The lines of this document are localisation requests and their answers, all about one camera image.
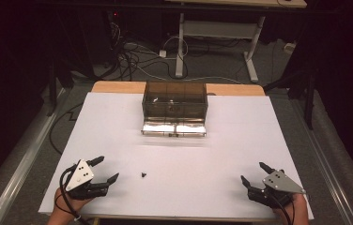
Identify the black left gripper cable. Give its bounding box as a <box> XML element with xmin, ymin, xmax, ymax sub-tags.
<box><xmin>54</xmin><ymin>162</ymin><xmax>94</xmax><ymax>225</ymax></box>

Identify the metal floor rail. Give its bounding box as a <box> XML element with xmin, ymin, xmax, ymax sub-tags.
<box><xmin>291</xmin><ymin>98</ymin><xmax>353</xmax><ymax>225</ymax></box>
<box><xmin>0</xmin><ymin>87</ymin><xmax>68</xmax><ymax>225</ymax></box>

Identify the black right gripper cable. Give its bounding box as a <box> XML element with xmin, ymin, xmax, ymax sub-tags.
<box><xmin>267</xmin><ymin>187</ymin><xmax>295</xmax><ymax>225</ymax></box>

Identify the black stand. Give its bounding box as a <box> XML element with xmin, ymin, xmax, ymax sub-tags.
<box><xmin>263</xmin><ymin>37</ymin><xmax>319</xmax><ymax>131</ymax></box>
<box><xmin>44</xmin><ymin>8</ymin><xmax>75</xmax><ymax>117</ymax></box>

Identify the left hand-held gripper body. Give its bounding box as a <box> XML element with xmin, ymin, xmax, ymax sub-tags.
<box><xmin>63</xmin><ymin>158</ymin><xmax>110</xmax><ymax>202</ymax></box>

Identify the white sheet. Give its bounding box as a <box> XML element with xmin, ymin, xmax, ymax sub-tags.
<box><xmin>38</xmin><ymin>91</ymin><xmax>315</xmax><ymax>221</ymax></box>

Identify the person's right hand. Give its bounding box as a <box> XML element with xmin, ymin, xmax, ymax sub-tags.
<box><xmin>272</xmin><ymin>192</ymin><xmax>310</xmax><ymax>220</ymax></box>

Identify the clear brown drawer box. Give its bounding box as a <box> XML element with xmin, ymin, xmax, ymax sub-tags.
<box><xmin>140</xmin><ymin>80</ymin><xmax>209</xmax><ymax>139</ymax></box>

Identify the person's left hand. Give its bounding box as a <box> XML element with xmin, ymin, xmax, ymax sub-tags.
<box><xmin>54</xmin><ymin>187</ymin><xmax>93</xmax><ymax>218</ymax></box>

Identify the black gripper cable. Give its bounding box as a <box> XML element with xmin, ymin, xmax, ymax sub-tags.
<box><xmin>54</xmin><ymin>162</ymin><xmax>94</xmax><ymax>225</ymax></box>
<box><xmin>267</xmin><ymin>187</ymin><xmax>295</xmax><ymax>225</ymax></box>

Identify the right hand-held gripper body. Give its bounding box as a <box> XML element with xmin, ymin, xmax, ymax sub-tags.
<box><xmin>247</xmin><ymin>169</ymin><xmax>307</xmax><ymax>209</ymax></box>

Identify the white floor cable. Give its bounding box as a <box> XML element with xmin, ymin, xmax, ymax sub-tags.
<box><xmin>133</xmin><ymin>36</ymin><xmax>244</xmax><ymax>85</ymax></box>

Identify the tangle of black floor cables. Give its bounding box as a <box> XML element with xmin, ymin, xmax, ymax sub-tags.
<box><xmin>102</xmin><ymin>18</ymin><xmax>192</xmax><ymax>83</ymax></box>

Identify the black floor cable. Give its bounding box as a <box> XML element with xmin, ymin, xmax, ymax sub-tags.
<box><xmin>48</xmin><ymin>101</ymin><xmax>85</xmax><ymax>156</ymax></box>

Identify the white desk with metal legs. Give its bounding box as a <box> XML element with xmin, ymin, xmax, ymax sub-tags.
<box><xmin>167</xmin><ymin>0</ymin><xmax>309</xmax><ymax>84</ymax></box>

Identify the white floor socket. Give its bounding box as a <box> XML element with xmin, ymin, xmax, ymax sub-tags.
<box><xmin>283</xmin><ymin>41</ymin><xmax>297</xmax><ymax>53</ymax></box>

